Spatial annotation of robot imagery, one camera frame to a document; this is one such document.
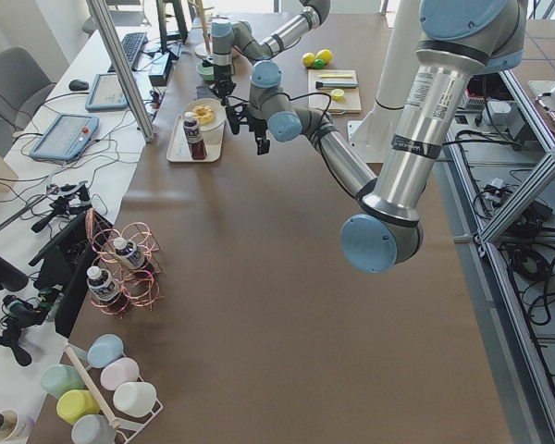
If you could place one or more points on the yellow cup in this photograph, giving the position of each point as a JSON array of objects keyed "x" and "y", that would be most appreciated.
[{"x": 76, "y": 403}]

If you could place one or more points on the grey office chair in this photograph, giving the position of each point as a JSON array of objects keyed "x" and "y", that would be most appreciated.
[{"x": 23, "y": 89}]

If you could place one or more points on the upper yellow lemon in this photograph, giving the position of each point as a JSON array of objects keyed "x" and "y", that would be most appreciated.
[{"x": 308, "y": 59}]

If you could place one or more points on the dark tea bottle on tray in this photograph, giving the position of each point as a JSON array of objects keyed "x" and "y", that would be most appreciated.
[{"x": 194, "y": 136}]

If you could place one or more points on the teach pendant tablet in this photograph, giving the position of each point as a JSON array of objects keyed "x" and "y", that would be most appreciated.
[
  {"x": 106, "y": 94},
  {"x": 66, "y": 138}
]

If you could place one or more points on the white round plate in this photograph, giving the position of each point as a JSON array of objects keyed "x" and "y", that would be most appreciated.
[{"x": 219, "y": 109}]

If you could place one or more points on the green lime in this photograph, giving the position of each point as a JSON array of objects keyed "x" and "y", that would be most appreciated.
[{"x": 318, "y": 64}]

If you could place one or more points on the metal tin cup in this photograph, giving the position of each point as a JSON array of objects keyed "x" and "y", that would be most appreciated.
[{"x": 14, "y": 426}]

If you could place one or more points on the pink cup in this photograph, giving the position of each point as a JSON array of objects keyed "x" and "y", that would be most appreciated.
[{"x": 119, "y": 372}]

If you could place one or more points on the aluminium frame post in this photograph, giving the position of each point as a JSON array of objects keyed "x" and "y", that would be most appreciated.
[{"x": 106, "y": 27}]

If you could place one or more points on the copper wire bottle rack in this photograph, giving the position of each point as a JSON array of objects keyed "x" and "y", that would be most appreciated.
[{"x": 129, "y": 287}]

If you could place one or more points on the wooden cutting board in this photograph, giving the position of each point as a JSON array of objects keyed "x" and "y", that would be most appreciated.
[{"x": 351, "y": 103}]

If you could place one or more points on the far teach pendant tablet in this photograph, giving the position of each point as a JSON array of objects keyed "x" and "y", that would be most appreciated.
[{"x": 106, "y": 94}]

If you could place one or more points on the glazed ring donut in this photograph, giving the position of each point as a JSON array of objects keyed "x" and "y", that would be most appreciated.
[{"x": 204, "y": 114}]

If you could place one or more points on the cream rabbit tray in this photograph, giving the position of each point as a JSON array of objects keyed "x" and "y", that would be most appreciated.
[{"x": 178, "y": 150}]

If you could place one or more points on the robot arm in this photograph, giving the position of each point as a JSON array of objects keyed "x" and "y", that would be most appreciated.
[
  {"x": 460, "y": 39},
  {"x": 229, "y": 34}
]

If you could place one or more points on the half lemon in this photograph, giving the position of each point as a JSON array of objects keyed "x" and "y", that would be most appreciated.
[{"x": 337, "y": 94}]

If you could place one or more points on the yellow lemon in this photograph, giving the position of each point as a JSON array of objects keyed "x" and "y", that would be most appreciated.
[
  {"x": 308, "y": 59},
  {"x": 325, "y": 55}
]

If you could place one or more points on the lower yellow lemon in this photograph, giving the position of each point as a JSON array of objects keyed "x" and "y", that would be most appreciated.
[{"x": 325, "y": 55}]

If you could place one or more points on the green bowl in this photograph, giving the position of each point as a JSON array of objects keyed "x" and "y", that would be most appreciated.
[{"x": 205, "y": 70}]

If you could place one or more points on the black computer mouse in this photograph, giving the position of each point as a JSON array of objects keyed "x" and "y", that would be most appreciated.
[{"x": 78, "y": 86}]

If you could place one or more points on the grey cup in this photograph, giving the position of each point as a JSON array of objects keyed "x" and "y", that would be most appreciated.
[{"x": 93, "y": 429}]

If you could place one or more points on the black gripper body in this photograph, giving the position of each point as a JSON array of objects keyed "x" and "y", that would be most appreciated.
[
  {"x": 257, "y": 125},
  {"x": 223, "y": 75}
]

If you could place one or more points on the yellow plastic knife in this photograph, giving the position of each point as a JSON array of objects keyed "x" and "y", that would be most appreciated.
[{"x": 336, "y": 76}]

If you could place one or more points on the green cup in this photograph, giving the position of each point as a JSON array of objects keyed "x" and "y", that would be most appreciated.
[{"x": 58, "y": 379}]

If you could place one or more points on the black box stand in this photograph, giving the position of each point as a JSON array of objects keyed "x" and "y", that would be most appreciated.
[{"x": 64, "y": 261}]

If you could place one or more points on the grey folded cloth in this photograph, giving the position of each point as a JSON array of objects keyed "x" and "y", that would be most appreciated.
[{"x": 206, "y": 91}]

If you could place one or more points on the blue cup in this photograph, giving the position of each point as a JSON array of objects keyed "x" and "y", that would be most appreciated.
[{"x": 105, "y": 350}]

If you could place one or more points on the white cup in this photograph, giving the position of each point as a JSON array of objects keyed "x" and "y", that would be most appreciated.
[{"x": 135, "y": 399}]

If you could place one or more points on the tea bottle in rack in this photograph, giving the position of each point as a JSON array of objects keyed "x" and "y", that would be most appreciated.
[
  {"x": 104, "y": 287},
  {"x": 131, "y": 256}
]

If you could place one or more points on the black keyboard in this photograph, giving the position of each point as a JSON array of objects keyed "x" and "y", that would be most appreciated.
[{"x": 132, "y": 44}]

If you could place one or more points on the steel muddler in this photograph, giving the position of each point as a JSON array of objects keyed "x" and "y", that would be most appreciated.
[{"x": 324, "y": 85}]

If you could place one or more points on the near teach pendant tablet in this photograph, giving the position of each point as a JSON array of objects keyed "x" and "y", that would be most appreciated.
[{"x": 66, "y": 138}]

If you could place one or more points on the white cup rack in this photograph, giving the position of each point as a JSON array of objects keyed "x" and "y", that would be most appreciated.
[{"x": 127, "y": 427}]

